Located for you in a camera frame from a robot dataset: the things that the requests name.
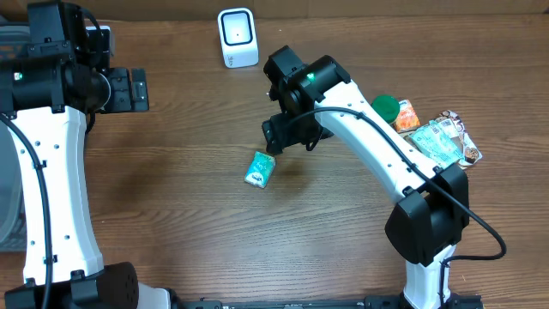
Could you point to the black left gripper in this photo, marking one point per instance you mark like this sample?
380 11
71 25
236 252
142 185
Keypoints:
122 90

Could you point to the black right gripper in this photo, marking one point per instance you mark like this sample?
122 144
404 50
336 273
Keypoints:
282 136

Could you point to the teal tissue packet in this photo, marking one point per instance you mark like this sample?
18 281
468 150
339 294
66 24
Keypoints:
260 170

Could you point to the green lid jar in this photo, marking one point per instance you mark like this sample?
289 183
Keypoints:
387 107

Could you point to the orange tissue packet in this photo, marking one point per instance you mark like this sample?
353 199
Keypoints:
407 118

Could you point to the green wipes packet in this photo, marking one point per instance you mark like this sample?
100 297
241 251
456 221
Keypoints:
433 142

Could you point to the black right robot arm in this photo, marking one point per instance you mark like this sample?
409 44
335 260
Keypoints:
321 100

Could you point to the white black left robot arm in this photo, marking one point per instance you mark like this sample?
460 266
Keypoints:
50 95

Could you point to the grey plastic basket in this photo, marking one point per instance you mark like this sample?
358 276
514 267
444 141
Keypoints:
13 229

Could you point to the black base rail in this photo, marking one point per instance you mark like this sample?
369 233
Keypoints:
300 304

